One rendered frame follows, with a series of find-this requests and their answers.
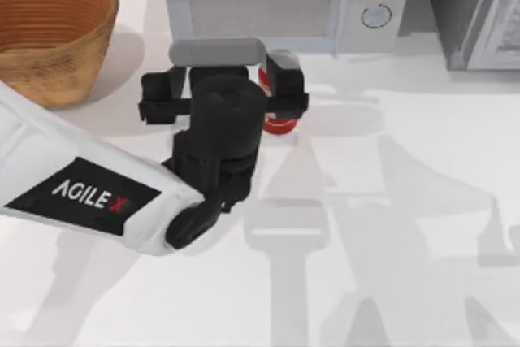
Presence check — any red can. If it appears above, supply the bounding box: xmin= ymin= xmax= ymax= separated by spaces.
xmin=258 ymin=67 xmax=300 ymax=137

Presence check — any round microwave knob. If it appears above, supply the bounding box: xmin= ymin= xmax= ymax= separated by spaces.
xmin=360 ymin=2 xmax=393 ymax=31

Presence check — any pale microwave oven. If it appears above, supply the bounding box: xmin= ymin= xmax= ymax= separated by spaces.
xmin=159 ymin=0 xmax=412 ymax=60

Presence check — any microwave door handle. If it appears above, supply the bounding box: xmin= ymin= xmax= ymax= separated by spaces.
xmin=331 ymin=0 xmax=353 ymax=59

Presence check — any brown woven basket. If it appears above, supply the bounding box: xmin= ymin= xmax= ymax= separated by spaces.
xmin=0 ymin=0 xmax=120 ymax=111

